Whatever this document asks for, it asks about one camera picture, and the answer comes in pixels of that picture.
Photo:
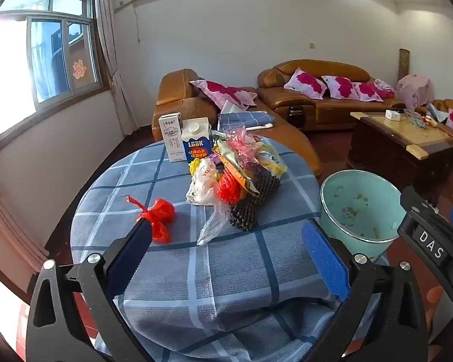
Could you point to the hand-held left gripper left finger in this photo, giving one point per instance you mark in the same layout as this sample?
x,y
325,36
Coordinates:
x,y
130,260

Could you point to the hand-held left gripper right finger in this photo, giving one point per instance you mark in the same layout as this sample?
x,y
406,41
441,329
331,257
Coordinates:
x,y
324,260

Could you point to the light green trash bin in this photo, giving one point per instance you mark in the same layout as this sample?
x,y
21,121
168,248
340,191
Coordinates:
x,y
347,203

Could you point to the clear plastic bag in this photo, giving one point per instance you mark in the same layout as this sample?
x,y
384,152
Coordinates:
x,y
215,222

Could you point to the gold foil snack packet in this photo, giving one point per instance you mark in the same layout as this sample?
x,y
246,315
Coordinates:
x,y
234,173

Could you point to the dark wooden coffee table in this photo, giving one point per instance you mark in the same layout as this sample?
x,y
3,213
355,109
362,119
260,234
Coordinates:
x,y
381,151

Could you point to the pile of colourful candies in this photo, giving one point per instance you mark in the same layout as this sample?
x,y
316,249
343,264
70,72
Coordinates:
x,y
419,122

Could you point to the blue plaid tablecloth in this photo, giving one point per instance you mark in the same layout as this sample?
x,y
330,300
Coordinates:
x,y
211,271

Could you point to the small red jar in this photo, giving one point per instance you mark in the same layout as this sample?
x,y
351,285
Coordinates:
x,y
427,119

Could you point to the white tissue box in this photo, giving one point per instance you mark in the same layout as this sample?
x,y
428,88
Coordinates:
x,y
393,115

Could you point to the light blue cloth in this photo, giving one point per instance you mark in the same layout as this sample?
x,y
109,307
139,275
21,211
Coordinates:
x,y
438,113

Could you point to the brown leather armchair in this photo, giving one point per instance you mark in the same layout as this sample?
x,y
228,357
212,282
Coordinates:
x,y
447,105

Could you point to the pink cloth cover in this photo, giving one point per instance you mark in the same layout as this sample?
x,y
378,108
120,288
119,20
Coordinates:
x,y
415,90

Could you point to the folded pink floral blanket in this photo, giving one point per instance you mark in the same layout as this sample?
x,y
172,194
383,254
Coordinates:
x,y
385,86

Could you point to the brown leather chaise sofa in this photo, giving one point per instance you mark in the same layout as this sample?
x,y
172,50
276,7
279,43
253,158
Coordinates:
x,y
294,139

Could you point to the brown leather three-seat sofa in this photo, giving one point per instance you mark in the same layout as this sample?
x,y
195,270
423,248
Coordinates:
x,y
324,113

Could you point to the pale pink curtain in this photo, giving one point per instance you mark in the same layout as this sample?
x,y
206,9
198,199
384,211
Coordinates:
x,y
7,218
113,64

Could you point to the blue and white milk carton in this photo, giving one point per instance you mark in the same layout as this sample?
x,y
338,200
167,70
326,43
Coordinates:
x,y
196,147

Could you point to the rolled standing mat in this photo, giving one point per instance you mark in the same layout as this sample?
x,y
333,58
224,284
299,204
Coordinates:
x,y
404,64

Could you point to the folded blue plaid cloth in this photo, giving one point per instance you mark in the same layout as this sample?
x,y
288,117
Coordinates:
x,y
245,120

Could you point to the white folded cloth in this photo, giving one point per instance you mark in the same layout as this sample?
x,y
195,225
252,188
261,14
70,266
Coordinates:
x,y
230,107

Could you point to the long pink floral pillow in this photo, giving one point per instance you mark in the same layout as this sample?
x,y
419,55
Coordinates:
x,y
226,92

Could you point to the red window decoration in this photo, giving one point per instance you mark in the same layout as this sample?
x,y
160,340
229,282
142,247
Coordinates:
x,y
79,69

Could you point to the window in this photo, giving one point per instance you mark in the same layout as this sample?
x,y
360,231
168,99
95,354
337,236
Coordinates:
x,y
53,45

